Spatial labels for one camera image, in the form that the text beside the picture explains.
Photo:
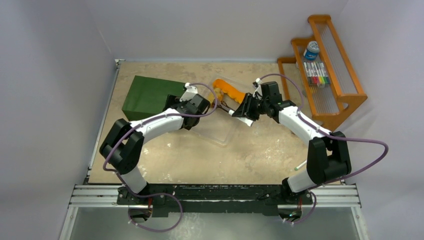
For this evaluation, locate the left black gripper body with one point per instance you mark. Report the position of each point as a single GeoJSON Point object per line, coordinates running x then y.
{"type": "Point", "coordinates": [174, 100]}

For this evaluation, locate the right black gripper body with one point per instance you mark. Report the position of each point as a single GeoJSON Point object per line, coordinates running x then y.
{"type": "Point", "coordinates": [247, 108]}

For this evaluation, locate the green paper bag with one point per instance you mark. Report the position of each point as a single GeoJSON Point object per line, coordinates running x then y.
{"type": "Point", "coordinates": [147, 96]}

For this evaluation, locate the metal tongs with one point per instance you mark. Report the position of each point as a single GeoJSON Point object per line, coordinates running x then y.
{"type": "Point", "coordinates": [222, 105]}

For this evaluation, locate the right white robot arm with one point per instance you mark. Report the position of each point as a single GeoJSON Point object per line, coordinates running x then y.
{"type": "Point", "coordinates": [327, 152]}

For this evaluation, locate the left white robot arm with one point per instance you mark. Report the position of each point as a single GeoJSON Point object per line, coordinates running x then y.
{"type": "Point", "coordinates": [124, 142]}

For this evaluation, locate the clear plastic tray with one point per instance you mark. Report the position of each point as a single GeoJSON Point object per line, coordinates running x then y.
{"type": "Point", "coordinates": [220, 127]}

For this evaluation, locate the coloured marker set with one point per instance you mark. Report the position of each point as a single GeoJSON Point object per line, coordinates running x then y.
{"type": "Point", "coordinates": [316, 74]}

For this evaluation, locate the orange wooden shelf rack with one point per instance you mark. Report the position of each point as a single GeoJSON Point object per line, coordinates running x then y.
{"type": "Point", "coordinates": [332, 105]}

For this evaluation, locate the blue white jar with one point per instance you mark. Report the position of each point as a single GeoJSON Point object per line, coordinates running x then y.
{"type": "Point", "coordinates": [311, 51]}

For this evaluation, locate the green white marker pen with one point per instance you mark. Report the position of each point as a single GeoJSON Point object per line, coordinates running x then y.
{"type": "Point", "coordinates": [300, 165]}

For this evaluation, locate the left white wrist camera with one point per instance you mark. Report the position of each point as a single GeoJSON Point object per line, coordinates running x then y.
{"type": "Point", "coordinates": [190, 92]}

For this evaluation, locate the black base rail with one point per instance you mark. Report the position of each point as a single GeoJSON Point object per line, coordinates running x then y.
{"type": "Point", "coordinates": [266, 199]}

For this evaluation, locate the aluminium frame rail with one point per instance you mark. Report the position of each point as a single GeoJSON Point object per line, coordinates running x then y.
{"type": "Point", "coordinates": [85, 196]}

